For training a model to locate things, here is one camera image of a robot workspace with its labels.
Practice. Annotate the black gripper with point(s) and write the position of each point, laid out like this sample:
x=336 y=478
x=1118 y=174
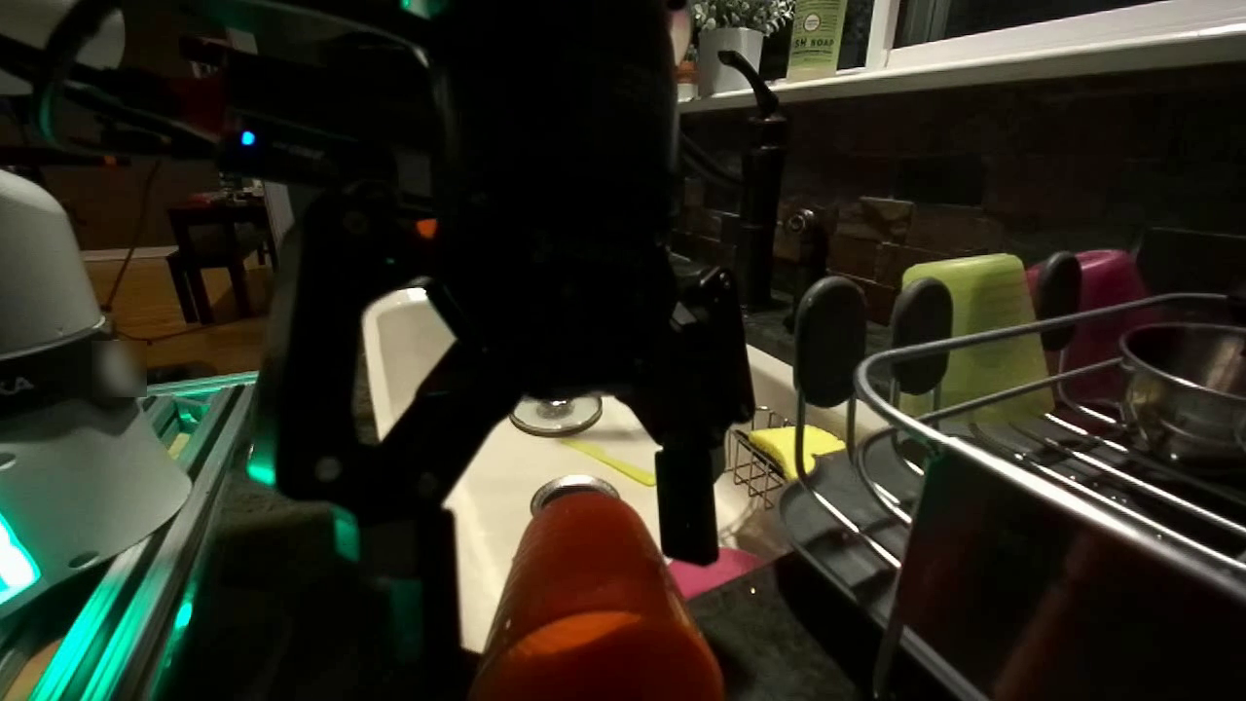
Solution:
x=558 y=195

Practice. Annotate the orange plastic cup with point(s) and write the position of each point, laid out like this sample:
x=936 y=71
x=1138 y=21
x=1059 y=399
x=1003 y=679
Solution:
x=596 y=623

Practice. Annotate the pink plastic cup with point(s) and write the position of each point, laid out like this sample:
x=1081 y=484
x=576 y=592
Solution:
x=726 y=569

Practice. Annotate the light green plastic cup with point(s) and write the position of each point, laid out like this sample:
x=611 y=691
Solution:
x=980 y=334

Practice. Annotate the magenta plastic cup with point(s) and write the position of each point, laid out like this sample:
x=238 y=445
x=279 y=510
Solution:
x=1103 y=314

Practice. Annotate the white kitchen sink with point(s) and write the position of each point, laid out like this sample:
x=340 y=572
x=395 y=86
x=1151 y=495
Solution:
x=501 y=479

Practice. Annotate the metal sink drain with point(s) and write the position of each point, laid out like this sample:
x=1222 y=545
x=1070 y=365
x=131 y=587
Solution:
x=573 y=484

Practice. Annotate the yellow-green plastic utensil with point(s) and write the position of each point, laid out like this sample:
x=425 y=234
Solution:
x=622 y=466

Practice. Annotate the yellow sponge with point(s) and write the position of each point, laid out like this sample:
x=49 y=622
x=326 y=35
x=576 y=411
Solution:
x=793 y=448

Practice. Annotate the dark kitchen faucet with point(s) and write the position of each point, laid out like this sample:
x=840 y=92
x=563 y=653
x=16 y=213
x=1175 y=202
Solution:
x=766 y=195

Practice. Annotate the dark wooden stool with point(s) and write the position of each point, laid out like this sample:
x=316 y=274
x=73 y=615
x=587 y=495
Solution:
x=217 y=245

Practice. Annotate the potted plant white pot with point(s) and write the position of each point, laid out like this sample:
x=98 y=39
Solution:
x=733 y=43

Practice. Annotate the metal dish rack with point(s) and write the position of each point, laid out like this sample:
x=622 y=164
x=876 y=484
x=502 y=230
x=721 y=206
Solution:
x=1037 y=479

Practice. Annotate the white window sill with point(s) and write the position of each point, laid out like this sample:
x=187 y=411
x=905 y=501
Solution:
x=1037 y=43

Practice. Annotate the stainless steel bowl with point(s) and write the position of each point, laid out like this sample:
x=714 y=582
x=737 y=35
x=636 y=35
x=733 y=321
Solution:
x=1188 y=383

